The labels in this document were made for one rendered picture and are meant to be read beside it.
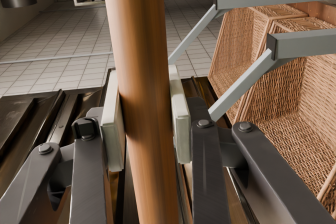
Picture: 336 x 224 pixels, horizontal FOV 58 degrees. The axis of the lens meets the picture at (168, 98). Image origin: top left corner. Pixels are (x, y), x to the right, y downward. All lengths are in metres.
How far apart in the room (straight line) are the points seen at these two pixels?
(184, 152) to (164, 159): 0.04
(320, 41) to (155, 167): 0.51
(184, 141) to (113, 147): 0.04
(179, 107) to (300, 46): 0.50
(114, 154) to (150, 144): 0.03
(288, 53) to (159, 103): 0.48
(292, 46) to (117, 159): 0.51
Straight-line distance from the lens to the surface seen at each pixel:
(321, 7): 1.21
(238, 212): 1.03
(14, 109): 1.89
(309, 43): 0.65
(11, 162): 1.46
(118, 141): 0.15
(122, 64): 0.16
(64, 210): 1.13
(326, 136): 1.23
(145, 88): 0.16
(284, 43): 0.62
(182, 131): 0.15
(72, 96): 1.86
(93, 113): 0.18
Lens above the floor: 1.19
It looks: 3 degrees down
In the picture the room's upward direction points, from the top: 96 degrees counter-clockwise
